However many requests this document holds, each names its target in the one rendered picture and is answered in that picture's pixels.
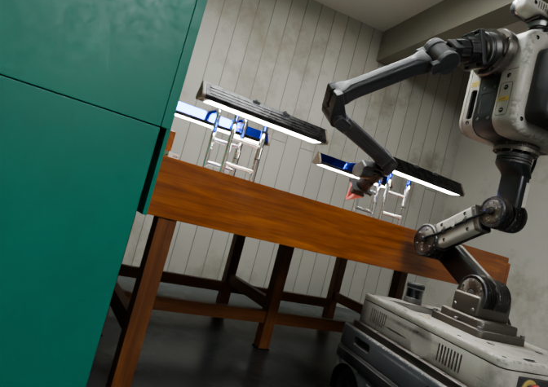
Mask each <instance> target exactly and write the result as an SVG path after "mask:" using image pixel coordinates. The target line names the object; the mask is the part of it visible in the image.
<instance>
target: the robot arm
mask: <svg viewBox="0 0 548 387"><path fill-rule="evenodd" d="M459 63H460V64H462V68H463V71H471V70H474V69H477V68H482V67H485V66H486V64H487V59H486V41H485V30H484V29H476V30H475V31H472V32H470V33H467V34H464V35H462V39H456V38H455V40H451V39H448V40H447V42H445V41H444V40H442V39H440V38H438V37H435V38H432V39H431V40H429V41H428V42H427V43H426V44H425V45H424V47H421V48H419V49H416V53H415V54H414V55H411V56H410V57H408V58H406V59H402V60H400V61H397V62H395V63H393V64H389V65H387V66H385V67H382V68H379V69H376V70H374V71H372V72H370V73H366V74H364V75H361V76H359V77H356V78H353V79H351V80H348V81H340V82H337V83H335V81H332V82H330V83H328V85H327V88H326V91H325V97H324V99H323V103H322V108H321V111H322V112H323V113H324V115H325V117H326V119H327V120H328V122H329V123H330V125H331V126H333V127H335V128H336V129H337V130H338V131H340V132H342V133H343V134H345V135H346V136H347V137H348V138H349V139H350V140H351V141H352V142H353V143H354V144H356V145H357V146H358V147H359V148H360V149H361V150H363V151H364V152H365V153H366V154H367V155H369V156H370V157H371V158H372V159H373V161H364V160H362V161H360V163H356V164H355V165H354V167H353V169H352V173H353V175H354V177H357V178H353V177H350V178H349V181H350V182H351V185H350V187H349V191H348V193H347V195H346V200H352V199H358V198H362V197H364V196H365V195H364V194H366V195H369V196H371V195H372V191H371V187H372V186H373V185H374V184H375V183H377V182H378V181H379V180H380V179H382V178H383V177H384V176H385V175H387V176H389V174H392V173H393V172H394V171H395V169H396V166H397V162H396V160H395V159H394V157H393V156H392V155H391V153H390V152H389V151H388V150H387V149H386V148H384V147H383V146H382V145H380V144H379V143H378V142H377V141H376V140H375V139H374V138H373V137H372V136H370V135H369V134H368V133H367V132H366V131H365V130H364V129H363V128H362V127H361V126H360V125H358V124H357V123H356V122H355V121H354V120H353V119H352V118H351V117H350V116H349V115H348V114H347V113H346V109H345V105H346V104H349V103H350V102H351V101H353V100H354V99H358V98H359V97H361V96H364V95H367V94H370V93H372V92H374V91H377V90H381V89H382V88H385V87H387V86H391V85H393V84H396V83H397V82H400V81H403V80H406V79H408V78H411V77H415V76H417V75H421V74H426V73H430V74H431V75H432V76H433V75H435V74H437V73H440V74H442V75H446V74H449V73H451V72H452V71H453V70H454V69H455V68H456V67H457V66H458V65H459ZM358 178H359V179H358ZM351 194H352V195H351Z"/></svg>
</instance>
